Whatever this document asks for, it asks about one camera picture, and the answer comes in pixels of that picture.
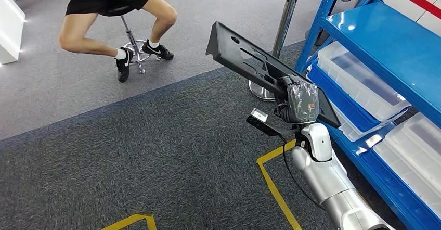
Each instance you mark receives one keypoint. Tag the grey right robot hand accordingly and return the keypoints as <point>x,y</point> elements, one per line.
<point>303,101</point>

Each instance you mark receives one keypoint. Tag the long black plastic part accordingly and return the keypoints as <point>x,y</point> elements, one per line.
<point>227,52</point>

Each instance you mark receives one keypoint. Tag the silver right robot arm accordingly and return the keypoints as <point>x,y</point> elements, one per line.
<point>330,183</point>

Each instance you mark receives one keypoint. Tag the blue metal shelf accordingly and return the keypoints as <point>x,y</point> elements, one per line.
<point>379,39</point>

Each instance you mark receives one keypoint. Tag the clear plastic bin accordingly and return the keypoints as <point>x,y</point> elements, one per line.
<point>361,80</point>
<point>413,159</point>
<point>348,132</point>

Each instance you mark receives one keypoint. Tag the yellow floor tape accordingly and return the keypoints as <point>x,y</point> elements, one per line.
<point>150,221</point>
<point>275,187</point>

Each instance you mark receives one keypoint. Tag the chrome swivel stool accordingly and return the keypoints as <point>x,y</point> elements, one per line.
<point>130,35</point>

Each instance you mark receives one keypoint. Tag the person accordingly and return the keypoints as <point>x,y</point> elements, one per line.
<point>79,25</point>

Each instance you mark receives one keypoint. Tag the white cabinet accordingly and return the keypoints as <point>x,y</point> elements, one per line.
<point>8,25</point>

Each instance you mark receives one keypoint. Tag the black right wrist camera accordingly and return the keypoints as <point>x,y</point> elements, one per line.
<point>265,125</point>

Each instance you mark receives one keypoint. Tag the chrome stanchion post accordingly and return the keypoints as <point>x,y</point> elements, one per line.
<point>286,21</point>

